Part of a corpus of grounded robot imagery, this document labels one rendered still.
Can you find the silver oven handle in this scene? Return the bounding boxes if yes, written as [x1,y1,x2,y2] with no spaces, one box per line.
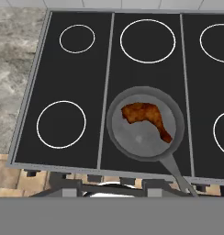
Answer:
[84,181,145,198]

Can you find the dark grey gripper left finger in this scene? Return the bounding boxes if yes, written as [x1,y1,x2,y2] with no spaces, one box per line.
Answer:
[30,172,84,198]

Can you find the grey frying pan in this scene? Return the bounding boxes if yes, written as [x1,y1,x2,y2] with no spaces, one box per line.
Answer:
[106,85,199,198]

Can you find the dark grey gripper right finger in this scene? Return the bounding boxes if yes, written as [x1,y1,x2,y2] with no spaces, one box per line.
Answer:
[142,179,192,198]

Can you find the brown fried chicken leg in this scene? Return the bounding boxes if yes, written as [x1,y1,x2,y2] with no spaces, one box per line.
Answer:
[120,102,174,144]

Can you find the black glass hob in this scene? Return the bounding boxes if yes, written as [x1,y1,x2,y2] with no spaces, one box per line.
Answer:
[6,8,224,185]

